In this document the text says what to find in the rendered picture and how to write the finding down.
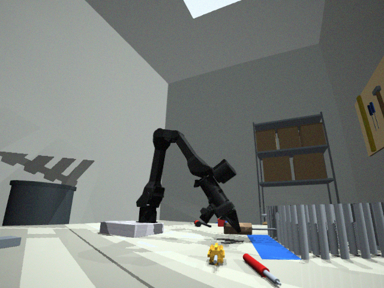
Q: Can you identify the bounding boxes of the red-handled screwdriver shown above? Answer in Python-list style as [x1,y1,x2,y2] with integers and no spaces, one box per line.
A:
[243,254,281,286]

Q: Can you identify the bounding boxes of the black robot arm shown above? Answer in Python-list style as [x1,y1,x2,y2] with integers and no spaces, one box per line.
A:
[136,128,236,223]

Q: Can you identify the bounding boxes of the red cube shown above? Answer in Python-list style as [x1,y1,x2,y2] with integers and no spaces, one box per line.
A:
[218,219,225,227]

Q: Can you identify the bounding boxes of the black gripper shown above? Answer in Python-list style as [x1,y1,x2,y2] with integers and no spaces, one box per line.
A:
[206,187,241,233]

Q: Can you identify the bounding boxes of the blue tape strip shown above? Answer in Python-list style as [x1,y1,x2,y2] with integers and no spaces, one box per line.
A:
[247,235,301,260]

